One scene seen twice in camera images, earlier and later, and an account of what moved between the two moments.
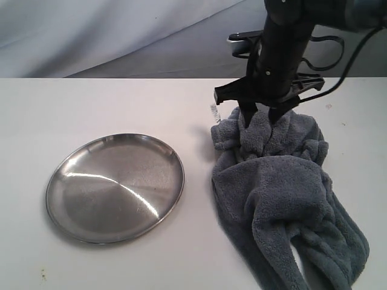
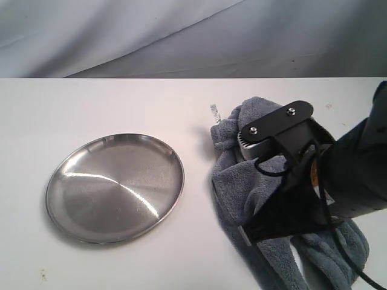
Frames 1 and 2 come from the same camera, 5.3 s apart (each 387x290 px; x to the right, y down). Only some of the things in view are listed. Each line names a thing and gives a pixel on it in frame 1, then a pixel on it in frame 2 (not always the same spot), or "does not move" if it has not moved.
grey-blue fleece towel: x=272 y=192 does not move
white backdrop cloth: x=162 y=39 does not move
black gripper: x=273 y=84 to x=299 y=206
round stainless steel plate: x=115 y=188 does not move
